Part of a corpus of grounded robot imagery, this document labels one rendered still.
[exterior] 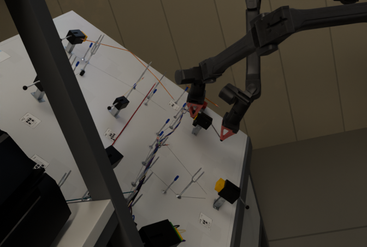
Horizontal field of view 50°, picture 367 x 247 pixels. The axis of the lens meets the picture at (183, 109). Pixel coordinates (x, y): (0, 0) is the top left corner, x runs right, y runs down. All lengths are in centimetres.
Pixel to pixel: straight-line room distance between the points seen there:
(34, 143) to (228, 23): 226
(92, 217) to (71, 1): 288
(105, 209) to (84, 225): 4
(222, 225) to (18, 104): 76
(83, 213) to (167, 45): 272
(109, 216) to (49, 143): 64
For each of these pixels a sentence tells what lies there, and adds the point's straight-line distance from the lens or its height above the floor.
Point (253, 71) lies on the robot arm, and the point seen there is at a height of 126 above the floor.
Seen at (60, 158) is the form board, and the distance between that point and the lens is 121.
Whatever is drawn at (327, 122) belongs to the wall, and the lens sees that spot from 357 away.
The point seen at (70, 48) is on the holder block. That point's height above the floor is 154.
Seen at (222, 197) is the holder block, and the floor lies 97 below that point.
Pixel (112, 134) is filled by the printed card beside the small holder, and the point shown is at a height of 126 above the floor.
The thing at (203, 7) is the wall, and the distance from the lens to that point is 318.
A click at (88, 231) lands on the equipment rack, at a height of 146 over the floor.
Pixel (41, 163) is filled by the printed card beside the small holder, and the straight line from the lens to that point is 117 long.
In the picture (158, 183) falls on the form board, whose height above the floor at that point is 110.
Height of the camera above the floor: 177
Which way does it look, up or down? 21 degrees down
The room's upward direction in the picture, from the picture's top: 17 degrees counter-clockwise
